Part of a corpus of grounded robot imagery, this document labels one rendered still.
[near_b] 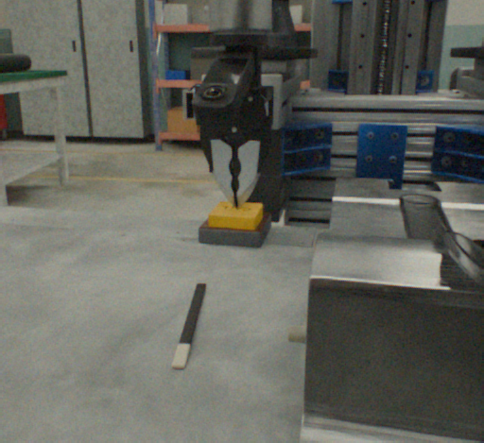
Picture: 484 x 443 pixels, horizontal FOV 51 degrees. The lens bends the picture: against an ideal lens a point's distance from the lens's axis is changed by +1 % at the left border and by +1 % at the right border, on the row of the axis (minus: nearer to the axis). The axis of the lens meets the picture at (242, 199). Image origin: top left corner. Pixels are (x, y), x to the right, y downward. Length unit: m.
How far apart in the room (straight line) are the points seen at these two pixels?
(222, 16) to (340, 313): 0.44
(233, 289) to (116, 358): 0.15
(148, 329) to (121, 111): 5.54
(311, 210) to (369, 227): 0.58
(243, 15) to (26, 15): 5.80
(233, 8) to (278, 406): 0.42
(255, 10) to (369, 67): 0.53
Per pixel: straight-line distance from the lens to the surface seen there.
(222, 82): 0.56
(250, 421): 0.35
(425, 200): 0.53
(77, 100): 6.13
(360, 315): 0.23
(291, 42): 1.02
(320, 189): 1.01
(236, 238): 0.62
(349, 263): 0.24
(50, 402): 0.39
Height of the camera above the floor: 1.03
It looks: 16 degrees down
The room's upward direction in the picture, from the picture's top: straight up
